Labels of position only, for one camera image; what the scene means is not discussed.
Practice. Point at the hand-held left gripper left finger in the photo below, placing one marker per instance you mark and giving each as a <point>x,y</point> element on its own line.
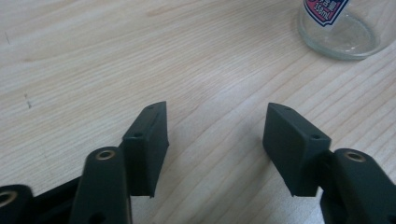
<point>146,155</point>

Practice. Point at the clear glass bottle with label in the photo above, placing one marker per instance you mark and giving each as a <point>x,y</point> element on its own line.
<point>342,34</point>

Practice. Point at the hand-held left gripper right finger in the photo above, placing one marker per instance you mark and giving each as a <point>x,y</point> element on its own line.
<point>295,152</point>

